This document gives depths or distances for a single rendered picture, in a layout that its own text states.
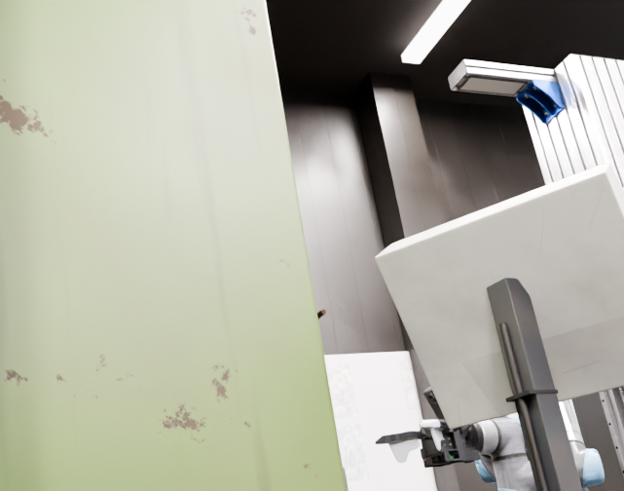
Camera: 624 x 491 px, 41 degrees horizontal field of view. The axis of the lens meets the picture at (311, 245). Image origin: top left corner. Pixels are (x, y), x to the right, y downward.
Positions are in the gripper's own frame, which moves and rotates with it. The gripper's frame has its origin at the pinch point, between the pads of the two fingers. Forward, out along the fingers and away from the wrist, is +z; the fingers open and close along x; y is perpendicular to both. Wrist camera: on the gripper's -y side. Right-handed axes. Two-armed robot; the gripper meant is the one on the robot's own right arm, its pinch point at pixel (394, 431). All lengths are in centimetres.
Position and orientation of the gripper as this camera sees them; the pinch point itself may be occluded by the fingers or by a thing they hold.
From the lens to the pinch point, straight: 171.4
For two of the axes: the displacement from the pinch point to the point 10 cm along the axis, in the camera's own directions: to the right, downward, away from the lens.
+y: 1.5, 9.1, -3.8
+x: -5.2, 4.0, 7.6
